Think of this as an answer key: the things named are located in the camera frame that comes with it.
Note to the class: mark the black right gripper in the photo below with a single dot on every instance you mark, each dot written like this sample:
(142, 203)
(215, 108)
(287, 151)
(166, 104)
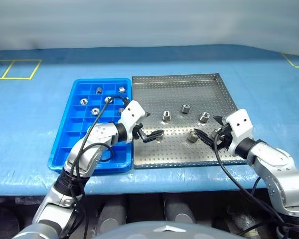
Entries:
(223, 136)

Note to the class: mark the metal nut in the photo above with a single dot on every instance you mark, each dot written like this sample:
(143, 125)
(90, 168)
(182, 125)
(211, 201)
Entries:
(166, 116)
(186, 108)
(204, 117)
(192, 137)

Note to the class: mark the black round base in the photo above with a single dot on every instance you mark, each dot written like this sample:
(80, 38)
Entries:
(1, 222)

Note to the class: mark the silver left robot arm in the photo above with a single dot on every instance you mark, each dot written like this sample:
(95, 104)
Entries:
(99, 134)

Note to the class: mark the blue compartment tray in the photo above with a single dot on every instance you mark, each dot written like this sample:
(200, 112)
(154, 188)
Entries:
(64, 139)

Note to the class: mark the perforated metal tray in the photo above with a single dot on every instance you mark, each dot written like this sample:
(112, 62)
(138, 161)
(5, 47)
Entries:
(177, 154)

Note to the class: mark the blue plastic table cover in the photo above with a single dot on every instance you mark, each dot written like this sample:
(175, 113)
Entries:
(27, 124)

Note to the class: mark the grey robot torso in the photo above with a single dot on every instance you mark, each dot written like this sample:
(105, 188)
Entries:
(164, 231)

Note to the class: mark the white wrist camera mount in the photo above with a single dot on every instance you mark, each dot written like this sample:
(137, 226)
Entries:
(239, 124)
(132, 113)

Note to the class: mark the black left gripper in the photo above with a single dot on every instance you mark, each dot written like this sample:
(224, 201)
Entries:
(137, 130)

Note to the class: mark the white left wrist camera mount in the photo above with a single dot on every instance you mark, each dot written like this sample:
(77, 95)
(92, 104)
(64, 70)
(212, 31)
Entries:
(132, 113)

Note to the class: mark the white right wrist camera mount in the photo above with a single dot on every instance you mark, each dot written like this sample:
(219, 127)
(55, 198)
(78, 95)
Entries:
(239, 124)

